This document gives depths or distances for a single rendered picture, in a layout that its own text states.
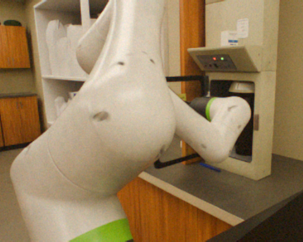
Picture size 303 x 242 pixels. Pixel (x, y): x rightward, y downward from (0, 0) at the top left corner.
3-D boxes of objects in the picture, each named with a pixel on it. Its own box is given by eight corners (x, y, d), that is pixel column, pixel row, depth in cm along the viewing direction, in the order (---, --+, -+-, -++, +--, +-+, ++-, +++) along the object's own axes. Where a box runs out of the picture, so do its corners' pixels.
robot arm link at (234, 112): (261, 111, 94) (247, 90, 87) (244, 142, 90) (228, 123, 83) (229, 107, 104) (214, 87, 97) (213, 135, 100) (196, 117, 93)
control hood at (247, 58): (204, 70, 136) (204, 49, 133) (261, 71, 112) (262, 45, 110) (187, 70, 128) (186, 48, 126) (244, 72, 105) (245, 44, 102)
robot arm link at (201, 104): (205, 127, 97) (223, 123, 103) (205, 93, 94) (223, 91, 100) (194, 125, 101) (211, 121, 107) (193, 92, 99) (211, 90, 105)
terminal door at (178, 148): (204, 155, 143) (204, 74, 134) (154, 170, 123) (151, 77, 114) (203, 154, 143) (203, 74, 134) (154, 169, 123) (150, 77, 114)
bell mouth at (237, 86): (243, 89, 143) (243, 77, 142) (274, 91, 130) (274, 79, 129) (220, 91, 132) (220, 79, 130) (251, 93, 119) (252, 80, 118)
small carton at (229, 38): (230, 46, 118) (230, 32, 117) (237, 46, 114) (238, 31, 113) (220, 46, 116) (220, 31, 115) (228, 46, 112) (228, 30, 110)
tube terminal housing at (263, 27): (235, 152, 162) (238, 11, 145) (286, 167, 139) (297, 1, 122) (204, 162, 146) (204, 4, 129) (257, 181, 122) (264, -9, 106)
